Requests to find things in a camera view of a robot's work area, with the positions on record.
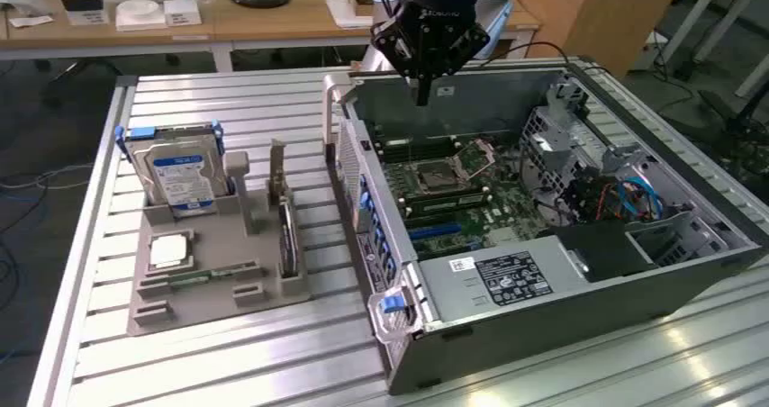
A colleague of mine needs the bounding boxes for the white table leg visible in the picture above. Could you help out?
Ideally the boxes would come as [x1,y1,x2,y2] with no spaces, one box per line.
[691,0,759,64]

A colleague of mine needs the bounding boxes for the metal disk bay cage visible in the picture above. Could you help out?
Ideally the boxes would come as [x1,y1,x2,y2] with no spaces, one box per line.
[517,104,607,204]

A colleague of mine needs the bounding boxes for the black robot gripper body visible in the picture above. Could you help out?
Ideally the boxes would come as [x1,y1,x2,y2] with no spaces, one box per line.
[400,0,484,76]

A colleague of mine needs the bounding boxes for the metal socket cover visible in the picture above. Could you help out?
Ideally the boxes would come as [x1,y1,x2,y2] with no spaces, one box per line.
[451,137,501,175]

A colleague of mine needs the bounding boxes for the white paper stack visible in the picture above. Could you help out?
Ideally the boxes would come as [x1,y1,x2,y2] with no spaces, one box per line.
[326,0,378,31]

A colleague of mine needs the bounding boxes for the white paper slip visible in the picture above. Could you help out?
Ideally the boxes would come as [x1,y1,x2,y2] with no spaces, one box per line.
[7,14,55,28]

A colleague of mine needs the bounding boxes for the silver CPU chip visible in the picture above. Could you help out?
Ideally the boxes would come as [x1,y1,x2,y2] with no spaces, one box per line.
[149,234,193,265]

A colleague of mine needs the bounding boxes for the green motherboard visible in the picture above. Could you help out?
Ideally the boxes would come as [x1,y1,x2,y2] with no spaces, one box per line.
[366,122,571,258]

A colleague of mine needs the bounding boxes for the black rear panel label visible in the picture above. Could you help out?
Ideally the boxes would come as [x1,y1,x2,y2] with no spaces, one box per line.
[357,231,386,286]

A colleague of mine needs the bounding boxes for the blue expansion slot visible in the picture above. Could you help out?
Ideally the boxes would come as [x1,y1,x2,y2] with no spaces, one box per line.
[406,221,465,242]

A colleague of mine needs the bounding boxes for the installed RAM stick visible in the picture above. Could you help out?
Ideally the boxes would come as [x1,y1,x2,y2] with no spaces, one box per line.
[401,191,488,217]

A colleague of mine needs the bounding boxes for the graphics card with metal bracket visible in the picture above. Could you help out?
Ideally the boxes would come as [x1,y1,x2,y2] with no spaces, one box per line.
[269,137,304,278]

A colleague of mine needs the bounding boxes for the black wire bundle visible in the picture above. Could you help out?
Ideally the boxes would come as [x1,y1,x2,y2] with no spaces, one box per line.
[535,176,620,228]

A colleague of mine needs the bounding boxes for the wooden desk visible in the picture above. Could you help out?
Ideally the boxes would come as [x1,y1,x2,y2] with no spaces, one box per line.
[0,0,543,73]

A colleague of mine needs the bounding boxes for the open black PC case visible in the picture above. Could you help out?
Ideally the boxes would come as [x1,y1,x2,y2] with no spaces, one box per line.
[322,55,763,397]

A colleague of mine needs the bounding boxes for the red wire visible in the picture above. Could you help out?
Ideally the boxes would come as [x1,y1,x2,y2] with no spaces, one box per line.
[589,180,609,222]

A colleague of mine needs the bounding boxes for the green RAM stick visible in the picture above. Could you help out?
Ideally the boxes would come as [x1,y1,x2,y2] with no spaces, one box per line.
[162,265,249,287]

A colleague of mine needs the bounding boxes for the CPU socket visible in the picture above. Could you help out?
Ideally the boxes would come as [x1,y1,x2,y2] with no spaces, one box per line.
[414,159,464,196]

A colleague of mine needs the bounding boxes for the grey power supply unit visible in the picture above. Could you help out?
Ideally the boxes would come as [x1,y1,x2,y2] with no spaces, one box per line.
[416,235,589,332]

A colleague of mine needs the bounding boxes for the hard disk with blue label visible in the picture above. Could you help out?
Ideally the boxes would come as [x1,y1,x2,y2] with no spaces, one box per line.
[130,130,220,217]

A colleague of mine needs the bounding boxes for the white box with black top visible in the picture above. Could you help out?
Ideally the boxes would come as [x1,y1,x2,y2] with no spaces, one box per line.
[59,0,113,27]

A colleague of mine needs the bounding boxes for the black power cable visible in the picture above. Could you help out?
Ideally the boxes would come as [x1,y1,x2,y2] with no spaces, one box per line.
[480,41,604,73]

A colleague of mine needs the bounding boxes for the blue data wire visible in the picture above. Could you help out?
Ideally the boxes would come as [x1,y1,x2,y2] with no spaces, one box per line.
[619,176,668,222]

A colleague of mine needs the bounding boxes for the black power supply label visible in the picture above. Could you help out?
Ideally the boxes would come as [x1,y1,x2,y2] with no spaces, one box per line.
[476,249,553,308]

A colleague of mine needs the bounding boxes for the hard drive in blue caddy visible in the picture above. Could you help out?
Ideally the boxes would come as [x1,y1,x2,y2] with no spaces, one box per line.
[114,119,228,165]

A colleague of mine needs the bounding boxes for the black plastic air shroud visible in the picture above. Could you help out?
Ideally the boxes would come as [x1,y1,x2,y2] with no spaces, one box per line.
[551,221,657,283]

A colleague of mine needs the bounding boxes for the small white labelled box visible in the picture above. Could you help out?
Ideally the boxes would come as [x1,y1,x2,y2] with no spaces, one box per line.
[162,0,204,28]

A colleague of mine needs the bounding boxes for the grey parts rack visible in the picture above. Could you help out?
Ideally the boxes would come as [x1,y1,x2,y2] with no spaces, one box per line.
[125,149,316,337]

